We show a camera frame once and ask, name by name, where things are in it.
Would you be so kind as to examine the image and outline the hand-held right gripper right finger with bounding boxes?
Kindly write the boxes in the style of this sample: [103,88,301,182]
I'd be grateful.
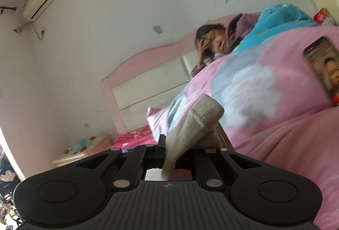
[176,148,261,191]

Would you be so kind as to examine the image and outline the smartphone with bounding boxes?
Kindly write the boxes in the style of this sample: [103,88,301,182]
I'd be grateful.
[303,36,339,107]

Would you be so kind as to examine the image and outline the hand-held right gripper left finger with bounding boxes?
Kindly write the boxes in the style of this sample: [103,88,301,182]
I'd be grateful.
[77,134,167,191]

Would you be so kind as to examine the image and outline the red snack package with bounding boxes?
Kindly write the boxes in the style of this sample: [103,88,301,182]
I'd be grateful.
[313,8,333,26]

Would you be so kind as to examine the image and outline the turquoise blanket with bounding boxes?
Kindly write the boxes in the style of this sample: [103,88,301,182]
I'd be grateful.
[240,3,318,53]

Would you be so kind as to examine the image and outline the pile of clothes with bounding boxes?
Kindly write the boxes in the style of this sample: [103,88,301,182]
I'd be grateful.
[0,152,20,193]

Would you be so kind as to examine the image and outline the pink grey quilt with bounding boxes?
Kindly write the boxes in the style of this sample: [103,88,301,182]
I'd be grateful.
[147,25,339,230]

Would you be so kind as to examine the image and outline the pink white headboard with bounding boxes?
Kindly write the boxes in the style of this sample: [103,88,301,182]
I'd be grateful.
[100,13,263,135]

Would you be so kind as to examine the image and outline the light blue cloth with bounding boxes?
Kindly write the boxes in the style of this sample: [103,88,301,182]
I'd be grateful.
[74,139,92,150]

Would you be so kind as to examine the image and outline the beige pants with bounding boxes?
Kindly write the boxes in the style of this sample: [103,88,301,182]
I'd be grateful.
[144,94,235,182]

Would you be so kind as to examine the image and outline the pink floral blanket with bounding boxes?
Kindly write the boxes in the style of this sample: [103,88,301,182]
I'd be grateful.
[113,125,159,152]

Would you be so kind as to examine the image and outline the cream nightstand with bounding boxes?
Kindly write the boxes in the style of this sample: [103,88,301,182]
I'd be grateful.
[51,135,113,167]

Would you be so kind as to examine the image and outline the dark wall hook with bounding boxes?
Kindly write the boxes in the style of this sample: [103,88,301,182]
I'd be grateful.
[0,5,17,16]

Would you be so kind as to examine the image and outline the air conditioner power cable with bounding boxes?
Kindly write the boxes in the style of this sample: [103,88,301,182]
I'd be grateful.
[31,21,47,40]

